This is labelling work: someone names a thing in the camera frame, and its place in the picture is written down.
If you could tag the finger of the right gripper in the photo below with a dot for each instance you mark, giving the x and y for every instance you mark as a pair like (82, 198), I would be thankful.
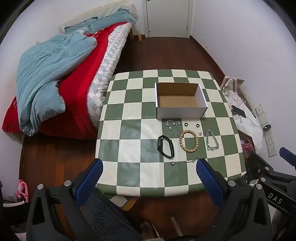
(288, 156)

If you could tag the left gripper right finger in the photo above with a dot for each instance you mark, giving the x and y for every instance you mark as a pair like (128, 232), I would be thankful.
(244, 213)

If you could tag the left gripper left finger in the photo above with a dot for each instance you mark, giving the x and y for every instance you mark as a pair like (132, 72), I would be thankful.
(43, 222)

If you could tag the pink slippers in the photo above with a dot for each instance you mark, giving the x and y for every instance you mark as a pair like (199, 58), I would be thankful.
(22, 193)

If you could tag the red white plastic bag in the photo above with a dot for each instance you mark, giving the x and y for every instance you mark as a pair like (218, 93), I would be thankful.
(247, 147)

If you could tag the black smartphone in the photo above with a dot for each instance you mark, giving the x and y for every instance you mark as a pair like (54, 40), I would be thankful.
(238, 111)

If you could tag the red bed sheet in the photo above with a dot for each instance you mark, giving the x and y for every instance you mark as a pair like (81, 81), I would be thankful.
(75, 122)

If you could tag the teal blue duvet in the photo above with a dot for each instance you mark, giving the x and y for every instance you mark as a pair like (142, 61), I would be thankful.
(39, 71)

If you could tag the green white checkered tablecloth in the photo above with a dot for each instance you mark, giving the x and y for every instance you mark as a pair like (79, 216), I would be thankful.
(146, 157)

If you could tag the white cardboard box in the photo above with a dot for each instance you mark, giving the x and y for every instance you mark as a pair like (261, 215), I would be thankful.
(179, 100)

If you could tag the checkered grey white mattress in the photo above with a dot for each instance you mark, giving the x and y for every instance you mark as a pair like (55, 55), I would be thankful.
(98, 88)

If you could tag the white door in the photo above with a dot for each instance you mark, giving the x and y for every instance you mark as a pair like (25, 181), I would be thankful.
(168, 18)

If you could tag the small orange bottle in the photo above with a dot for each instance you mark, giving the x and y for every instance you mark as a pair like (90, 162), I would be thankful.
(140, 36)

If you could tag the beige headboard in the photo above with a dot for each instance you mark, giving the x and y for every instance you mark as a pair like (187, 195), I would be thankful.
(100, 12)

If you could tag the teal pillow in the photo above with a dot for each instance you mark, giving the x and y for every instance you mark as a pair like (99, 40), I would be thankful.
(94, 24)

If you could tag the white wall sockets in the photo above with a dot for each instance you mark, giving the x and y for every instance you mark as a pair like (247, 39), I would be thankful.
(267, 131)

